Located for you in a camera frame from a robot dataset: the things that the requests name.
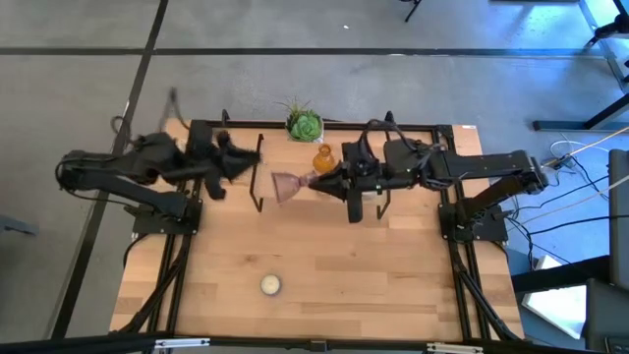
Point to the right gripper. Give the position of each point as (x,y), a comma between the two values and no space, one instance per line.
(393,167)

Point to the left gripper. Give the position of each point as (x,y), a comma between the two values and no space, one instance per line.
(206,157)

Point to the amber glass candlestick holder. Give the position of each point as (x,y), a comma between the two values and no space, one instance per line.
(323,159)

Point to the pink glass candlestick holder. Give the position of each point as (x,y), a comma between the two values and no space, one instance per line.
(287,187)

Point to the white candle front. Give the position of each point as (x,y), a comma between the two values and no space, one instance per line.
(270,284)

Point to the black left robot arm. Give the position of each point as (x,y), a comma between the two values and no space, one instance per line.
(123,169)

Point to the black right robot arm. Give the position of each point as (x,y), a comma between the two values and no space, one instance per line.
(491,167)

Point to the wooden shelf with black legs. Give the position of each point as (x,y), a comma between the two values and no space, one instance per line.
(285,157)

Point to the succulent in triangle-patterned pot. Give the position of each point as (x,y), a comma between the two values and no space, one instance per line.
(304,128)

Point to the thin black stand leg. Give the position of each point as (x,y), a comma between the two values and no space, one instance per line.
(413,11)

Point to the grey floor object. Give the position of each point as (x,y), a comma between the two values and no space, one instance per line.
(17,227)

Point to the black metal stand base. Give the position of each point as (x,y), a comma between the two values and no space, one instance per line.
(565,126)

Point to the black floor beam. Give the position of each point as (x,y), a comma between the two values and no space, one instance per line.
(560,277)

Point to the black wheeled stand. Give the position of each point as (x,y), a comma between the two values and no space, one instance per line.
(614,27)

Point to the small black camera box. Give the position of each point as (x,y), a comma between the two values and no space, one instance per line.
(318,346)

